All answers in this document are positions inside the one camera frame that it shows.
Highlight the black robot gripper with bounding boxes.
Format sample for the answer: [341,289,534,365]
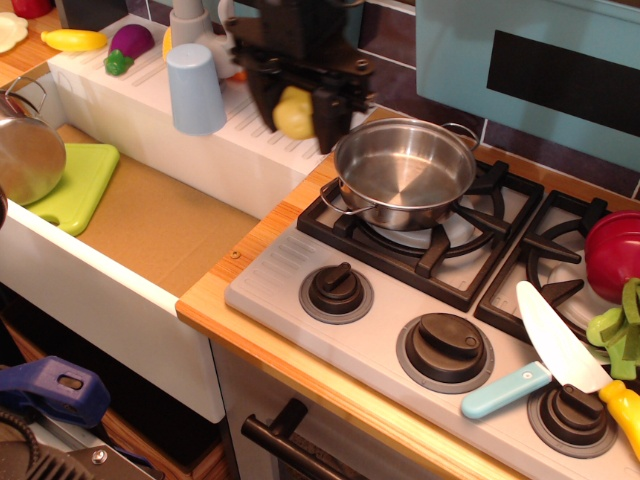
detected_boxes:
[224,1,374,154]

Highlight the yellow toy potato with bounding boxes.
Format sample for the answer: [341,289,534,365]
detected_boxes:
[272,86,315,140]

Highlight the stainless steel pan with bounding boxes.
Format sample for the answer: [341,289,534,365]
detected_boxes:
[320,118,480,231]

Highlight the steel pot in sink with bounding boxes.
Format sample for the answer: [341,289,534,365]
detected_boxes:
[1,76,66,205]

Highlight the teal hanging box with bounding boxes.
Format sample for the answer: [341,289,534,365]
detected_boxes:
[345,0,365,48]

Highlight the light blue plastic cup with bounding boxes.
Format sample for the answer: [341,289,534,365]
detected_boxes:
[167,43,227,136]

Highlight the grey toy faucet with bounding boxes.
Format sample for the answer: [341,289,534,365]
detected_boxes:
[163,0,246,81]

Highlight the purple toy eggplant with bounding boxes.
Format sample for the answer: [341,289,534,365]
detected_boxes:
[104,24,155,76]

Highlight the left black stove knob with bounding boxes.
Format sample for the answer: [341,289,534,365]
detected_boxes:
[299,262,374,325]

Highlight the black stove knob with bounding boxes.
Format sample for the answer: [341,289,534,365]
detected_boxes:
[396,313,495,394]
[527,384,617,459]
[299,262,374,325]

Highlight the left black burner grate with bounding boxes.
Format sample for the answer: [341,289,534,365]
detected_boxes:
[297,161,544,312]

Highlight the black burner grate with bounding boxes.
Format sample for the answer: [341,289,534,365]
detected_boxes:
[297,161,544,312]
[475,190,610,342]

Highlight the green cutting board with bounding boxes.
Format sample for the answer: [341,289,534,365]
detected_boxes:
[26,143,120,237]

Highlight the yellow toy squash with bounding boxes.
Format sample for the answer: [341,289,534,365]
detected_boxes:
[40,29,108,52]

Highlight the grey toy stove top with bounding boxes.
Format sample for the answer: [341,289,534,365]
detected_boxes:
[225,162,639,479]

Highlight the teal microwave cabinet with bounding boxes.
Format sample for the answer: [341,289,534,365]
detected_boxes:
[415,1,639,169]

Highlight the red cup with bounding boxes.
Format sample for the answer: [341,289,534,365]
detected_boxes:
[11,0,53,20]

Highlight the middle black stove knob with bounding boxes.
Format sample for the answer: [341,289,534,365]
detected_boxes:
[396,313,495,394]

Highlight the white flower plate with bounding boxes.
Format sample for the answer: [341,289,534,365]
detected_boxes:
[0,12,29,54]

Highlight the right black burner grate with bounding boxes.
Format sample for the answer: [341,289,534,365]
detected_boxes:
[475,190,610,342]

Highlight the red toy bowl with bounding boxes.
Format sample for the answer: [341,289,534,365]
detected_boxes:
[585,210,639,304]

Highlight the blue clamp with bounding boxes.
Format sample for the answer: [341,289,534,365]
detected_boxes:
[1,356,111,428]

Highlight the white blue toy knife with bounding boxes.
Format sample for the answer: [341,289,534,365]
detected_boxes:
[461,281,612,419]

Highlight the green felt toy vegetable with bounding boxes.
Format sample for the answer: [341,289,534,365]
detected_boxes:
[586,278,639,380]

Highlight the right black stove knob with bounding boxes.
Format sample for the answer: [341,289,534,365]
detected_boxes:
[527,384,617,459]

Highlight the black oven door handle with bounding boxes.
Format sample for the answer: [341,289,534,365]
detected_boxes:
[241,398,348,480]

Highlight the yellow toy handle piece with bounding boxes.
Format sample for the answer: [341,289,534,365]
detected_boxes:
[599,380,640,458]

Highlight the black metal mount base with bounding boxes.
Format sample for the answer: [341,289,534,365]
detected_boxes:
[1,410,166,479]

